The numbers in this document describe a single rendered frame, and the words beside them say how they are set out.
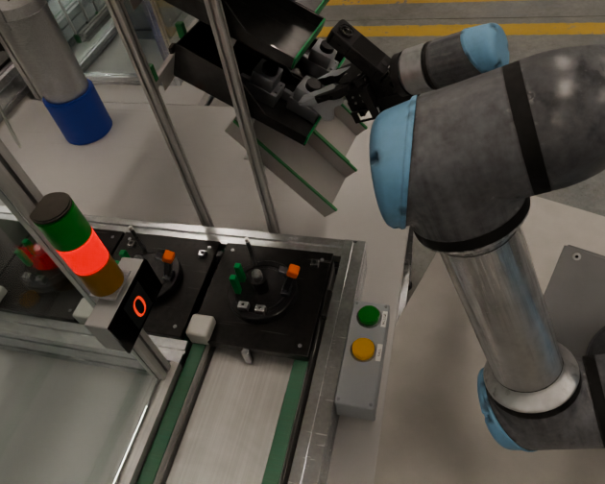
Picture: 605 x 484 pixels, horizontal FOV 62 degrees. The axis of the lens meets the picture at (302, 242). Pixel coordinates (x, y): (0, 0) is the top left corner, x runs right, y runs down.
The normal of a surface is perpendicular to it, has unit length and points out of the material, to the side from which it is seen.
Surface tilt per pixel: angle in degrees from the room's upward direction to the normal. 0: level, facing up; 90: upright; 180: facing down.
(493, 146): 58
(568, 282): 44
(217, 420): 0
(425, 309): 0
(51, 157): 0
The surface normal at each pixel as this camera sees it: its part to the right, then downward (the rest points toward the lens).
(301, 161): 0.55, -0.28
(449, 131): -0.48, -0.04
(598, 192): -0.13, -0.63
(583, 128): 0.02, 0.32
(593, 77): 0.06, -0.29
